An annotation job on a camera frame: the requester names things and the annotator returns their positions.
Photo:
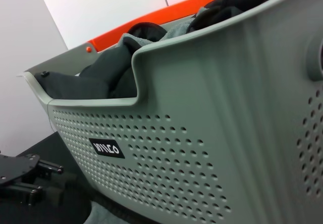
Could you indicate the grey perforated storage basket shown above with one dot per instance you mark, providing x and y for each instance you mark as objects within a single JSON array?
[{"x": 202, "y": 95}]

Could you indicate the orange bar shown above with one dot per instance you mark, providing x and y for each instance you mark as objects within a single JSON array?
[{"x": 176, "y": 12}]

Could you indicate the black tablecloth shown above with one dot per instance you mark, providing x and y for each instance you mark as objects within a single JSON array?
[{"x": 50, "y": 148}]

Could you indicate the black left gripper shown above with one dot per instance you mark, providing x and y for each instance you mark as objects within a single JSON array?
[{"x": 15, "y": 167}]

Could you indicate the black fabric garment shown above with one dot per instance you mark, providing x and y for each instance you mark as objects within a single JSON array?
[{"x": 88, "y": 82}]

